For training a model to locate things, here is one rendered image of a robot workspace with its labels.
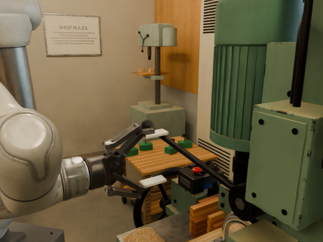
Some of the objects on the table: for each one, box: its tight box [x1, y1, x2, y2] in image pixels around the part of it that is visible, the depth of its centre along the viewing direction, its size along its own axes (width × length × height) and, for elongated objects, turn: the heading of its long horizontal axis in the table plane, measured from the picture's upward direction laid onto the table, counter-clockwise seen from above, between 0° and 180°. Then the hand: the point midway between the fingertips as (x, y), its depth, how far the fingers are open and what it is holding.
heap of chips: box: [122, 227, 165, 242], centre depth 69 cm, size 8×12×3 cm
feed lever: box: [141, 119, 266, 221], centre depth 61 cm, size 36×5×32 cm
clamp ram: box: [207, 180, 232, 197], centre depth 84 cm, size 9×8×9 cm
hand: (161, 156), depth 74 cm, fingers open, 13 cm apart
